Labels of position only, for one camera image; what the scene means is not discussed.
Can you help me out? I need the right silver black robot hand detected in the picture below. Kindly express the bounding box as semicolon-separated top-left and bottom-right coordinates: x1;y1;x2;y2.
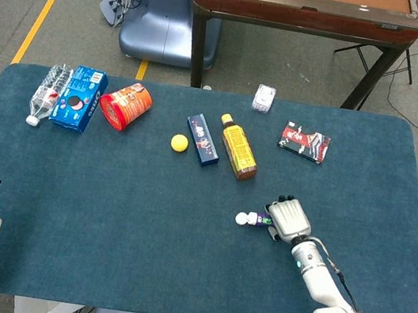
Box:
258;191;318;249

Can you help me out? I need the purple white tube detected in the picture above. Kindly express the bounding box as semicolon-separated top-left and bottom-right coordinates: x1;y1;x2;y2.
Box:
234;208;279;232

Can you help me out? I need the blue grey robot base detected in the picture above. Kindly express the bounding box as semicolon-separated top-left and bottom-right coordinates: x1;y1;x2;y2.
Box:
115;0;227;73

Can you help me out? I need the black red flat box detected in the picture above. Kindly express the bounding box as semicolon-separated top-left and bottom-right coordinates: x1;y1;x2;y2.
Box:
275;119;334;167

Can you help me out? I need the yellow label tea bottle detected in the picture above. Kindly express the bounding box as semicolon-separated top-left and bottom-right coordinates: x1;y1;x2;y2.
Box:
211;112;267;185

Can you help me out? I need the white box under table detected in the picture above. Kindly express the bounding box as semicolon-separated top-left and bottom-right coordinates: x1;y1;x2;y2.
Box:
11;293;87;313

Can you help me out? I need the dark blue slim box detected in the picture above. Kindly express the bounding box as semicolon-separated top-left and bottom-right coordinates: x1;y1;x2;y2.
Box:
179;110;226;170

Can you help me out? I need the white purple tissue pack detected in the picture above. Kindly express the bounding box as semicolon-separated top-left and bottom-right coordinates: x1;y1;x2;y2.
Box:
249;82;279;116

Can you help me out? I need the yellow ball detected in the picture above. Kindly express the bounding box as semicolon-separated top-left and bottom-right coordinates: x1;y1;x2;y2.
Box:
169;132;191;155

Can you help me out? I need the blue carpet table mat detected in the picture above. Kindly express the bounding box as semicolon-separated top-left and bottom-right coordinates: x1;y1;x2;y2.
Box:
0;51;418;313

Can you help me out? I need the clear plastic water bottle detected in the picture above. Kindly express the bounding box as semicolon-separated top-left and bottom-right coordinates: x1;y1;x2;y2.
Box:
25;58;76;132

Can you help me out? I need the blue Oreo cookie box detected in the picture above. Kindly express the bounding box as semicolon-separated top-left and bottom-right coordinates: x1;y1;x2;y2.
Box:
47;61;111;137

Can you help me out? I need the red orange noodle cup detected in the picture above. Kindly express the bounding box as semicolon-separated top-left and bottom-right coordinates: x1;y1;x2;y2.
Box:
94;76;157;137

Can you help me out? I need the brown mahjong table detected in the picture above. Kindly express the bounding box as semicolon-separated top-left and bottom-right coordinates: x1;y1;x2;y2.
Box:
175;0;418;124

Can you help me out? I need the grey power strip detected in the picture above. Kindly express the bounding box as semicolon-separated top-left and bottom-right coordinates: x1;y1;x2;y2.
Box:
96;0;138;30

